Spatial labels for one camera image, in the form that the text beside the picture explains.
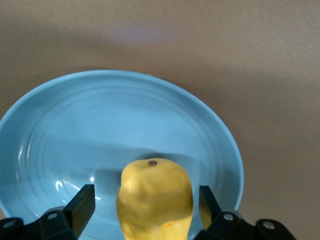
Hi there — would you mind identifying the yellow potato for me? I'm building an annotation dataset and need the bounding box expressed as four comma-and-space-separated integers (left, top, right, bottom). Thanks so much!
115, 158, 195, 240

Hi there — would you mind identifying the brown table cover sheet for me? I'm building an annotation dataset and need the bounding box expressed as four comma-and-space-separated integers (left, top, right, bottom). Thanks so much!
0, 0, 320, 240

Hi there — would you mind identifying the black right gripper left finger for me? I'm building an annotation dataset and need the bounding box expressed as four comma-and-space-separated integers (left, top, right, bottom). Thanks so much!
0, 184, 97, 240

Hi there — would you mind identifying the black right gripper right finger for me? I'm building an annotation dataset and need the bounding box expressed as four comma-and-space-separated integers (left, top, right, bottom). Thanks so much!
194, 185, 297, 240

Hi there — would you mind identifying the light blue plate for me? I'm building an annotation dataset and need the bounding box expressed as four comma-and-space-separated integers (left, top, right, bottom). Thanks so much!
0, 69, 245, 240

